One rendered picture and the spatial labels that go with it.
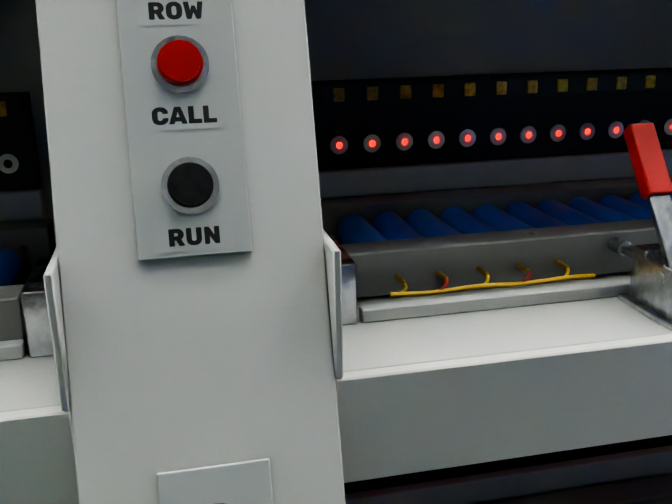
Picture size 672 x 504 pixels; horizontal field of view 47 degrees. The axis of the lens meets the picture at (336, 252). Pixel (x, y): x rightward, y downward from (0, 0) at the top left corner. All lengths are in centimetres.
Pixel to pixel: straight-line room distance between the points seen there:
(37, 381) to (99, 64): 12
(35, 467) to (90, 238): 8
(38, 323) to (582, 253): 25
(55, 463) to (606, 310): 24
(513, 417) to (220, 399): 12
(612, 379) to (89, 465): 20
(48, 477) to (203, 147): 13
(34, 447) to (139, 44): 15
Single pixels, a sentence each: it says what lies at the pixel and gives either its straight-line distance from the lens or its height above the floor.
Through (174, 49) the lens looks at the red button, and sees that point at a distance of 28.
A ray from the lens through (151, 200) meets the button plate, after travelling 28.
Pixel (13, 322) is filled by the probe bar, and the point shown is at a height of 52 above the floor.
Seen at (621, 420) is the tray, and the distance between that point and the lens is 35.
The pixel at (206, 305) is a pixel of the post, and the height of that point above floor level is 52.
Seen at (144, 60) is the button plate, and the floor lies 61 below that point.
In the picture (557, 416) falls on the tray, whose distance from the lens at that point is 33.
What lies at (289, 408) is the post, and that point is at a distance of 29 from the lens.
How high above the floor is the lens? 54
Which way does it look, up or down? 1 degrees down
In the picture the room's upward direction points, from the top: 5 degrees counter-clockwise
